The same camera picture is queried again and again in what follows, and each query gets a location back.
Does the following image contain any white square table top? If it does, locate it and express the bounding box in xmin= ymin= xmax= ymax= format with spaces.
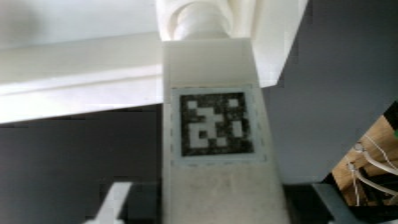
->
xmin=0 ymin=0 xmax=310 ymax=124

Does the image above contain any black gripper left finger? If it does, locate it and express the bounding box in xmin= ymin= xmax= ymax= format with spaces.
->
xmin=86 ymin=182 xmax=134 ymax=224

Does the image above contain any white table leg with tag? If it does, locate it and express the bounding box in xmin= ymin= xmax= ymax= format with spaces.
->
xmin=157 ymin=0 xmax=290 ymax=224

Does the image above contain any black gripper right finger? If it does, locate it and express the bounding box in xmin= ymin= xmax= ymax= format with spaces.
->
xmin=313 ymin=184 xmax=367 ymax=224

